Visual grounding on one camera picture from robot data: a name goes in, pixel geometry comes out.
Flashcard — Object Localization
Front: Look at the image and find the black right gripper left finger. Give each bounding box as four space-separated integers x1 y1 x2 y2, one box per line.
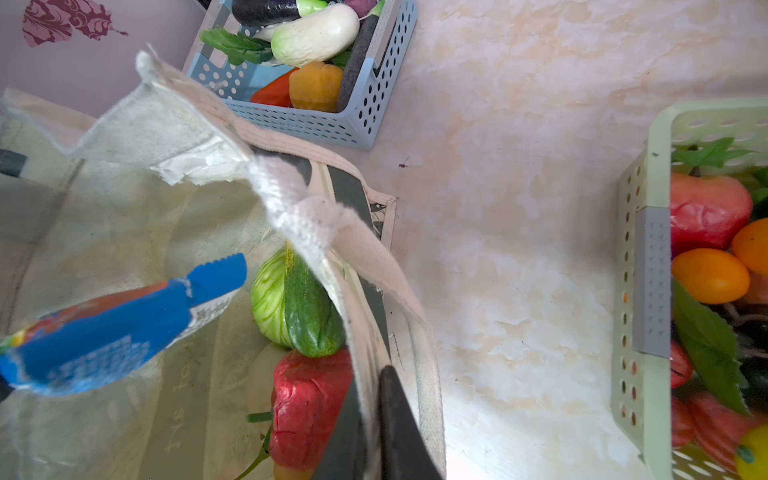
312 383 366 480

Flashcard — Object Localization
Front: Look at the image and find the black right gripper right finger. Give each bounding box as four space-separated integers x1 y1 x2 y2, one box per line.
378 366 441 480

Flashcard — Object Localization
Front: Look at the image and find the red bell pepper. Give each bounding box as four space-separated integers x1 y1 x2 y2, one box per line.
269 349 354 470

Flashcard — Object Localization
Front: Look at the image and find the yellow green papaya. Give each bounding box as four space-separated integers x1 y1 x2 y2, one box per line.
284 243 346 358

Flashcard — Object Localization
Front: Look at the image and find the blue M&M's candy bag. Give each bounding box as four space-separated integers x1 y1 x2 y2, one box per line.
1 253 247 399

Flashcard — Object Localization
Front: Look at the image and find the cream canvas grocery bag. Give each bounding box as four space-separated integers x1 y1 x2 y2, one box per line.
1 51 446 479

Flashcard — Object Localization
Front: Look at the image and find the green cabbage head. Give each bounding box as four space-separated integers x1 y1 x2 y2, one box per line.
250 246 293 349

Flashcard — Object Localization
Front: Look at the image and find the light green perforated basket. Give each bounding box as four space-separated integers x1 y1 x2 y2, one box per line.
611 98 767 479

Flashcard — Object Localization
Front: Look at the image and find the yellow lemon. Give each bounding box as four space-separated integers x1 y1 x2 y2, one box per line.
735 424 768 480

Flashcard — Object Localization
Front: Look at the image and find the small orange tomato lower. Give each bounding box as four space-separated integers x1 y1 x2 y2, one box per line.
671 248 751 305

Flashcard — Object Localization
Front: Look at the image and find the small orange tomato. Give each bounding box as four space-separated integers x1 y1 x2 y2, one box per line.
731 218 768 277
671 248 751 305

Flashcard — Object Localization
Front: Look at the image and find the red orange carrot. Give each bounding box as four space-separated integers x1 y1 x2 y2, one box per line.
250 68 296 108

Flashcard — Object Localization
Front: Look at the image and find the red apple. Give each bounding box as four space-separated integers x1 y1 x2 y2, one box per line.
669 173 753 256

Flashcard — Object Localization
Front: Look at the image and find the light blue perforated basket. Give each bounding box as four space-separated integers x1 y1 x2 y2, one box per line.
183 1 419 150

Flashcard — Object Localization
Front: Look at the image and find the small orange tomato upper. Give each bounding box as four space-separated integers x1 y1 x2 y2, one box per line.
731 218 768 277

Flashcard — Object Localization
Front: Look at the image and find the green leafy lettuce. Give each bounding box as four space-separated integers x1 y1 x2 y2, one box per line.
200 27 273 65

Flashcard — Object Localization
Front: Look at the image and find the pale green napa cabbage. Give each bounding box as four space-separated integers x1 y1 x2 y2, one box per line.
271 4 360 68

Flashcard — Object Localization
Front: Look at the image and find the dark purple eggplant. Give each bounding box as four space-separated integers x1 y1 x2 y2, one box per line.
231 0 328 27

